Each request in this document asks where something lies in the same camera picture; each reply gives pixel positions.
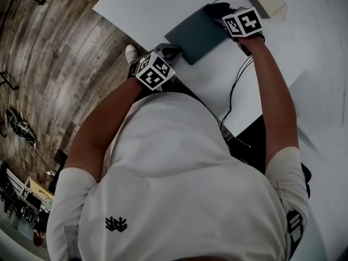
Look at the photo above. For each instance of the dark grey notebook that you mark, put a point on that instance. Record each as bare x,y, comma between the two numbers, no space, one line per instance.
195,37

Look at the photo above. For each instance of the white table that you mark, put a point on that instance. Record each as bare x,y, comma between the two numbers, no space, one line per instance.
152,7

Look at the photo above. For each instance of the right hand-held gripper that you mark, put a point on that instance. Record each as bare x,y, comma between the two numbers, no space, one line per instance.
247,23

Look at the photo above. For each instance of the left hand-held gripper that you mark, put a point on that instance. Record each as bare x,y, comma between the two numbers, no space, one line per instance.
153,73

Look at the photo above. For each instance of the black mesh office chair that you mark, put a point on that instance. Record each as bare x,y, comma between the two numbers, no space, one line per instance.
253,148

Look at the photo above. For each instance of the cluttered equipment shelf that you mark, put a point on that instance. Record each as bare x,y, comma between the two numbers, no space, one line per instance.
13,197

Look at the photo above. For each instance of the person's black trousers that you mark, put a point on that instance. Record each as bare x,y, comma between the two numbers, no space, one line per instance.
179,87

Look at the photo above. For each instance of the person's right forearm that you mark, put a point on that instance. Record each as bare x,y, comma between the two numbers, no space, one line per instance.
274,91

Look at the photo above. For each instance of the person's white t-shirt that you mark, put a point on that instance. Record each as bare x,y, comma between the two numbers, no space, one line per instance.
176,173

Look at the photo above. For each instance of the person's left forearm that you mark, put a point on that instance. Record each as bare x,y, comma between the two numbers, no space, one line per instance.
103,126

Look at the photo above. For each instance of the white framed yellow box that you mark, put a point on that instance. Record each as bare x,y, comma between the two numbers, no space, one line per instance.
38,192

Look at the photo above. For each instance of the person's white shoe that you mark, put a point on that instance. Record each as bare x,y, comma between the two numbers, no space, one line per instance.
131,53

